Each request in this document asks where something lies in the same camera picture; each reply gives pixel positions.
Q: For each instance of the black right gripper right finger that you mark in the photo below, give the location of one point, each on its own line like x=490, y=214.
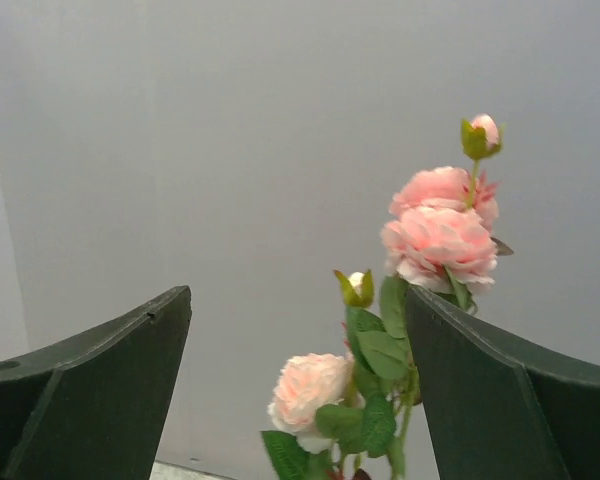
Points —
x=499, y=406

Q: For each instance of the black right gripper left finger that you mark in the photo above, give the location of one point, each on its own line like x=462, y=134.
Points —
x=93, y=406

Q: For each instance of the pink rose stem long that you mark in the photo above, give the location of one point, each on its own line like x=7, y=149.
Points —
x=441, y=235

